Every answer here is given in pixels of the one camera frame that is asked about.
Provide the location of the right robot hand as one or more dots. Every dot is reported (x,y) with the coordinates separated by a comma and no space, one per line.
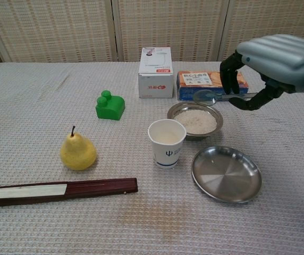
(287,61)

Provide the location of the metal spoon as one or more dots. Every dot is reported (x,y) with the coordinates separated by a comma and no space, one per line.
(203,97)

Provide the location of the steel bowl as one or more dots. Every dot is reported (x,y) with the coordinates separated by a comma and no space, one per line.
(175,110)

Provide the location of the white paper cup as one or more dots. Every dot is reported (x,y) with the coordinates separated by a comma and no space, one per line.
(168,156)

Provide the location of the bamboo screen panel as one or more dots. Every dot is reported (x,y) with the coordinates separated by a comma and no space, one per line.
(48,26)
(274,18)
(168,24)

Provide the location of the blue orange biscuit box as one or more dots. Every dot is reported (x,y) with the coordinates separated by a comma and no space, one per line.
(189,93)

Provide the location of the steel plate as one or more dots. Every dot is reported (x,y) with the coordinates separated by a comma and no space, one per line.
(226,175)

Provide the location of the white product box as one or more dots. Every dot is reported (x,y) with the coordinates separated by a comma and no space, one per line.
(156,85)

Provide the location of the green toy block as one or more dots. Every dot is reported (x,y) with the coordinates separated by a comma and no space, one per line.
(112,109)

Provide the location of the dark red folded fan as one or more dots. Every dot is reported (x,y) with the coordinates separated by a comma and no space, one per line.
(101,187)

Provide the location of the yellow pear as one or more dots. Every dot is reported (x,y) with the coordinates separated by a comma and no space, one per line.
(77,154)

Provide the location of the white woven tablecloth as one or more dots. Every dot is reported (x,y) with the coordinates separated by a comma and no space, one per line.
(35,106)

